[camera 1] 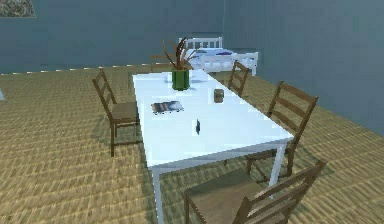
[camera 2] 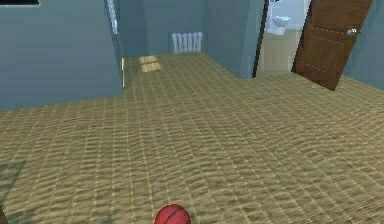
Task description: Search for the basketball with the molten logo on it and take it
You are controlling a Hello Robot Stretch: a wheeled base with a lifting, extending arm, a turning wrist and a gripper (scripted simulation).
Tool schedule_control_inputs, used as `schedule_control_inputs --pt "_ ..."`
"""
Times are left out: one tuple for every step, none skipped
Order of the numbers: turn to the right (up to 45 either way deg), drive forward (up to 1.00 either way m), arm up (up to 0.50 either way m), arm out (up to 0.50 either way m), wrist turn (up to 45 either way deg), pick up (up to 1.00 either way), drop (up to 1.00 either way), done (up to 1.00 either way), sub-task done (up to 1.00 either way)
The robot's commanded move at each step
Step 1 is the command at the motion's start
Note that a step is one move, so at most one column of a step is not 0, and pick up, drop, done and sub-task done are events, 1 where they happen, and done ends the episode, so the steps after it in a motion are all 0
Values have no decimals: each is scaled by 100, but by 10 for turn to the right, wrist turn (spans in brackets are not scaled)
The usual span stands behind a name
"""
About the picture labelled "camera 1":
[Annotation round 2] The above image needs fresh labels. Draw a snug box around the white bed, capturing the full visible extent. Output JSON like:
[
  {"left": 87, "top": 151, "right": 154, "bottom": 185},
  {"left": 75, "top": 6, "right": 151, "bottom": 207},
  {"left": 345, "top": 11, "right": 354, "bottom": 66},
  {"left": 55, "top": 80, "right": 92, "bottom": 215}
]
[{"left": 178, "top": 36, "right": 260, "bottom": 77}]

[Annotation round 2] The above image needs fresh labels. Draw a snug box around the white dining table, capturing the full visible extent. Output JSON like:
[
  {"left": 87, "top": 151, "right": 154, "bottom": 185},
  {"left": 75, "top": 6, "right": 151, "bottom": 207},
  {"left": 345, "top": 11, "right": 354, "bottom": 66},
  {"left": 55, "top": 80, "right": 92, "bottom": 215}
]
[{"left": 132, "top": 69, "right": 295, "bottom": 224}]

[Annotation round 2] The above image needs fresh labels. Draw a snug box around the small olive cup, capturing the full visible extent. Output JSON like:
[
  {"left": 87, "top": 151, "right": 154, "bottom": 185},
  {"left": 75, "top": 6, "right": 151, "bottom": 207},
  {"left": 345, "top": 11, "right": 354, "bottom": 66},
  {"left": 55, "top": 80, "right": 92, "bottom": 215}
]
[{"left": 213, "top": 88, "right": 225, "bottom": 104}]

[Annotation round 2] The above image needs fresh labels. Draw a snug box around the house plant in green pot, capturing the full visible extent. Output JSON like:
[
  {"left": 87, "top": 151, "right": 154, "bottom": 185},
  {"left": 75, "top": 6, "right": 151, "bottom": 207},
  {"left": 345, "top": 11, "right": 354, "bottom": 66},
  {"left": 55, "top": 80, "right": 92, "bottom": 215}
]
[{"left": 161, "top": 37, "right": 200, "bottom": 92}]

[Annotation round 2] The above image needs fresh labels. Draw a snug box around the grey flat book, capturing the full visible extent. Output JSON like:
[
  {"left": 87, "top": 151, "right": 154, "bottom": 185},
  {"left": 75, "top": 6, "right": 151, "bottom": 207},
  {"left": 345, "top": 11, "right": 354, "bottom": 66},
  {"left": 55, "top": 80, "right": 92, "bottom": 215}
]
[{"left": 150, "top": 100, "right": 185, "bottom": 115}]

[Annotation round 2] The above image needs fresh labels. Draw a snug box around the framed wall picture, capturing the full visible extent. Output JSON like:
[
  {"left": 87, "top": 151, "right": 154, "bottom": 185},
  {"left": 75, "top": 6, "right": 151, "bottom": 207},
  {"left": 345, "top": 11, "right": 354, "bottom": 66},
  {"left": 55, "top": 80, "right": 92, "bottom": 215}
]
[{"left": 0, "top": 0, "right": 37, "bottom": 19}]

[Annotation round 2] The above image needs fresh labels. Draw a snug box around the brown wooden chair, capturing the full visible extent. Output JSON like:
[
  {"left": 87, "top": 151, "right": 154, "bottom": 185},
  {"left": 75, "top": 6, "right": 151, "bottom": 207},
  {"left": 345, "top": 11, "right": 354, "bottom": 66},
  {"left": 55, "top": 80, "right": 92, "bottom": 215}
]
[
  {"left": 183, "top": 159, "right": 328, "bottom": 224},
  {"left": 91, "top": 68, "right": 141, "bottom": 158},
  {"left": 227, "top": 60, "right": 251, "bottom": 98},
  {"left": 245, "top": 80, "right": 319, "bottom": 183}
]

